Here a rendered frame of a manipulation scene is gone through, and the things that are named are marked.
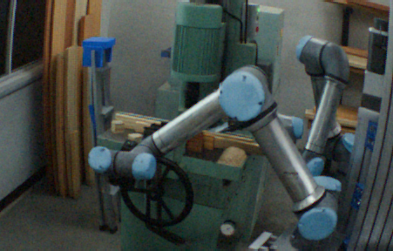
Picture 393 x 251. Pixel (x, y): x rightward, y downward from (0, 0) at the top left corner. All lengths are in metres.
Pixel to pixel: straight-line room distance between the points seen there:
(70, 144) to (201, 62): 1.68
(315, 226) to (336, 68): 0.61
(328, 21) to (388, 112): 2.73
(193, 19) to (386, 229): 1.10
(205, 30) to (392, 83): 0.81
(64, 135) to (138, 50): 1.40
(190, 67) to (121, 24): 2.66
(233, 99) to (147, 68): 3.31
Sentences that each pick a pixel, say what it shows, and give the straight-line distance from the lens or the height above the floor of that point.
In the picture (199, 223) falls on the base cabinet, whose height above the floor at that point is 0.62.
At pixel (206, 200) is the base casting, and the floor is 0.74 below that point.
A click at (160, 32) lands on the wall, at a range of 4.56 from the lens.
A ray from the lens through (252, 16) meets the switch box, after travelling 2.34.
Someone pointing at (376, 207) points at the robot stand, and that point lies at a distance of 1.76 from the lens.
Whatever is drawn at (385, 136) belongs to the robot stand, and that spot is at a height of 1.19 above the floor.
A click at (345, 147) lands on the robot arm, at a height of 1.02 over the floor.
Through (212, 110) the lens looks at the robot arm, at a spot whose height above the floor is 1.22.
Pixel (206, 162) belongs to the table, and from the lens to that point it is 2.06.
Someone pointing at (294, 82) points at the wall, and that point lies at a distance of 4.42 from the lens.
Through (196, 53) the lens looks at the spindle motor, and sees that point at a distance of 2.06.
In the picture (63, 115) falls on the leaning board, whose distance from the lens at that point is 3.49.
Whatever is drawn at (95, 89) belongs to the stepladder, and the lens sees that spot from 2.97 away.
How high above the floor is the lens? 1.65
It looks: 18 degrees down
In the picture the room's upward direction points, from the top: 6 degrees clockwise
